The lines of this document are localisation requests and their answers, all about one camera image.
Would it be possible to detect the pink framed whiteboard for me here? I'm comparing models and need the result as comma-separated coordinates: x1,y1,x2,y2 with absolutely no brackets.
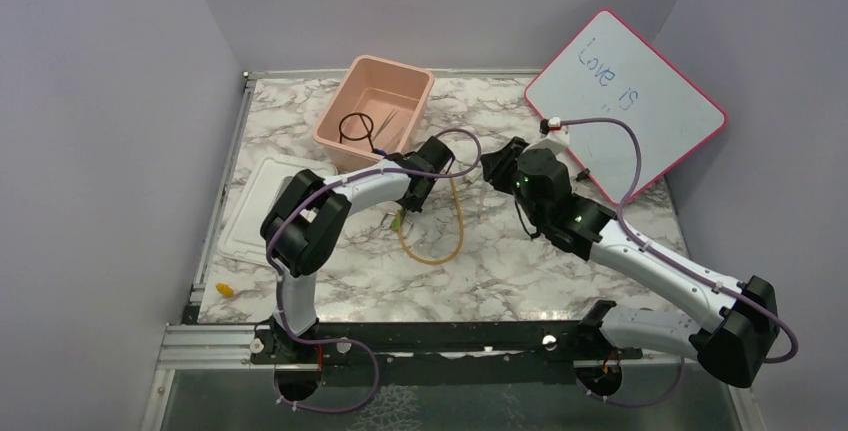
525,9,727,203

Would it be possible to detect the small yellow object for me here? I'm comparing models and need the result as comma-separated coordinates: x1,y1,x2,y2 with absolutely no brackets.
215,283,235,298

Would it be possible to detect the black wire tripod stand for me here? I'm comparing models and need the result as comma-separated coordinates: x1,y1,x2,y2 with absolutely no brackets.
337,112,374,149

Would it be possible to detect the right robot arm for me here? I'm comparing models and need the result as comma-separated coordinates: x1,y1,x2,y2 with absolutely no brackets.
481,137,779,388

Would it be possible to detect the white plastic lid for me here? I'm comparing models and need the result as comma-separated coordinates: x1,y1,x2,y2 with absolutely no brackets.
217,155,337,266

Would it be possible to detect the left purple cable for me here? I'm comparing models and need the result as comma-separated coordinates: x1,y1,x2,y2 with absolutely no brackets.
264,128,484,350

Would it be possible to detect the yellow rubber tube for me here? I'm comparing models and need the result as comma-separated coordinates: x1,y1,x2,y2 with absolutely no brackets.
397,176,466,267

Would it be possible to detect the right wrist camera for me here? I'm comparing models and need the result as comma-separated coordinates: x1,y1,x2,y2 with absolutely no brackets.
537,117,569,155

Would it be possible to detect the black whiteboard clip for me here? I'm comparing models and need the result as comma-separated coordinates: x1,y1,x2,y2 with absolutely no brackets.
575,168,591,182

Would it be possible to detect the pink plastic bin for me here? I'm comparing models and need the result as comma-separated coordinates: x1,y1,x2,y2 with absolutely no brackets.
313,55,435,172

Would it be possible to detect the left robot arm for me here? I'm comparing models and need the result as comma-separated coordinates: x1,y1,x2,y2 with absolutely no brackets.
260,137,454,362

